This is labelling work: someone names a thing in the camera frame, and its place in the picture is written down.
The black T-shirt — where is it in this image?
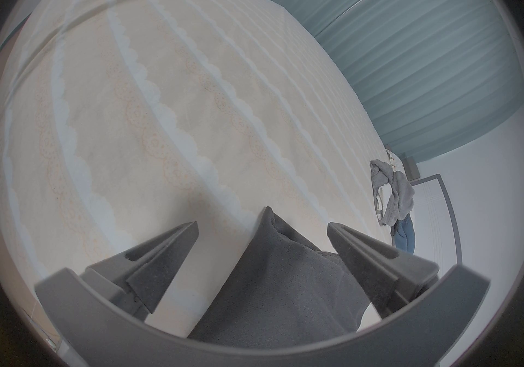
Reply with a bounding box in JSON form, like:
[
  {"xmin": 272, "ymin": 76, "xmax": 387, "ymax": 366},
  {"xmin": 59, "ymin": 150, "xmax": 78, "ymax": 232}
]
[{"xmin": 187, "ymin": 206, "xmax": 371, "ymax": 349}]

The pile of clothes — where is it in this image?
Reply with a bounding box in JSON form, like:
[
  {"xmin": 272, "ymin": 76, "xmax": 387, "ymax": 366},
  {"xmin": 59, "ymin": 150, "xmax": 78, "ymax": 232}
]
[{"xmin": 370, "ymin": 158, "xmax": 417, "ymax": 254}]

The blue-green curtain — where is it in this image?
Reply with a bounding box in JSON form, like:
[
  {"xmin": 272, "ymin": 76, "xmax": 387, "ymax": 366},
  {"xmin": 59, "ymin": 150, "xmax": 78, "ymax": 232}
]
[{"xmin": 217, "ymin": 0, "xmax": 524, "ymax": 162}]

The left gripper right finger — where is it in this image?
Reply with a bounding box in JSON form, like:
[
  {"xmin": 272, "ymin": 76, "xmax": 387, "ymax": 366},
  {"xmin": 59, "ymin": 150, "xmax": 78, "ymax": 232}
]
[{"xmin": 327, "ymin": 222, "xmax": 439, "ymax": 315}]

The grey bedside table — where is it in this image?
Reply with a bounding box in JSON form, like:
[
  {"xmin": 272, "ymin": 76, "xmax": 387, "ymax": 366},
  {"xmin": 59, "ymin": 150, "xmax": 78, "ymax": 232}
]
[{"xmin": 403, "ymin": 154, "xmax": 420, "ymax": 181}]

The white printed pillow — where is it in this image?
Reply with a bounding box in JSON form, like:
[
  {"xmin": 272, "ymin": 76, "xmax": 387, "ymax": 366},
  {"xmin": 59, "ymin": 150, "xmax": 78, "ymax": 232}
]
[{"xmin": 386, "ymin": 148, "xmax": 406, "ymax": 171}]

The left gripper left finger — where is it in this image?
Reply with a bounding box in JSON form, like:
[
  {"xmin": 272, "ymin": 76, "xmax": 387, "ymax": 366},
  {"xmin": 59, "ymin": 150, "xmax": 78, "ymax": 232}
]
[{"xmin": 81, "ymin": 221, "xmax": 200, "ymax": 322}]

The bed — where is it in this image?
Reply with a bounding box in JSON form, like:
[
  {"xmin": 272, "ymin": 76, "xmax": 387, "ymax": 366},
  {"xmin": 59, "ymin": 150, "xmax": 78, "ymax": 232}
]
[{"xmin": 0, "ymin": 0, "xmax": 463, "ymax": 337}]

